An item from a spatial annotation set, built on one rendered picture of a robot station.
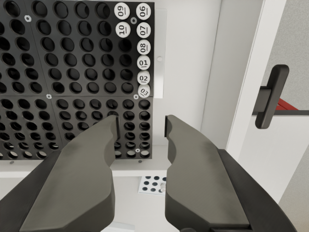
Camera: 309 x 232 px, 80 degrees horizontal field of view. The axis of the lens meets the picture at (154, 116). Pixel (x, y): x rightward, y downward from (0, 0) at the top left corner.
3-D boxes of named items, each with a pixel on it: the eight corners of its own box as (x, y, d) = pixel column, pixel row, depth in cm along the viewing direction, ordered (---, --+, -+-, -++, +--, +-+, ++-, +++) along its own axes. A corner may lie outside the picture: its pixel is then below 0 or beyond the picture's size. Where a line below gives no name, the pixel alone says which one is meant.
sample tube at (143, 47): (150, 35, 20) (150, 40, 16) (150, 47, 21) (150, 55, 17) (138, 35, 20) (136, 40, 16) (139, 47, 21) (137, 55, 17)
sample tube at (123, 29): (133, 20, 20) (129, 22, 16) (133, 33, 20) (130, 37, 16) (121, 20, 20) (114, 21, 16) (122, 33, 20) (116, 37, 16)
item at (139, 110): (154, 2, 17) (154, 2, 16) (151, 155, 25) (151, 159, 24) (133, 2, 16) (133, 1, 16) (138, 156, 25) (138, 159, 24)
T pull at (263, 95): (283, 62, 19) (293, 66, 18) (262, 125, 23) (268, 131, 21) (249, 62, 19) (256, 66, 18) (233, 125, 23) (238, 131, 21)
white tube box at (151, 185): (196, 161, 43) (200, 173, 40) (186, 186, 47) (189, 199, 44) (144, 153, 42) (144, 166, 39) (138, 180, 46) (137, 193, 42)
